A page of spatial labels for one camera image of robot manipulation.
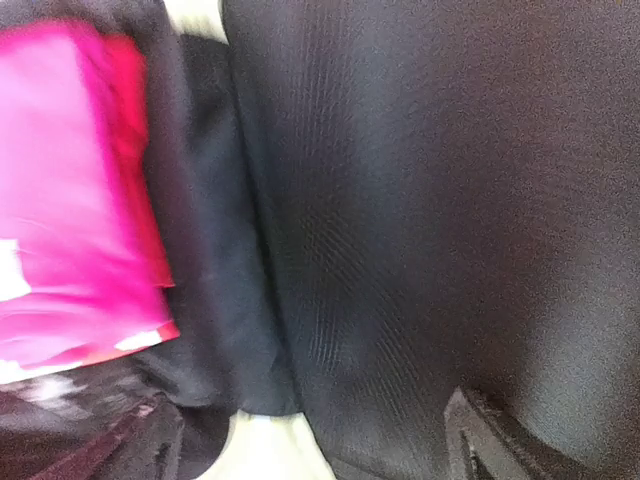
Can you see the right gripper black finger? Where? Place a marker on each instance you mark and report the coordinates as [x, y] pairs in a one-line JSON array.
[[479, 444]]

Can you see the pale yellow hard-shell suitcase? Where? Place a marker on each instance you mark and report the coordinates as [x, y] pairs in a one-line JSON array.
[[368, 204]]

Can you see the black garment with white print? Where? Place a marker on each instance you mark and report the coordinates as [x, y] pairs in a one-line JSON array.
[[105, 422]]

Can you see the red Kungfu print t-shirt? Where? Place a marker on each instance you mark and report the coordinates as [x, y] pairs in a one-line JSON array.
[[130, 136]]

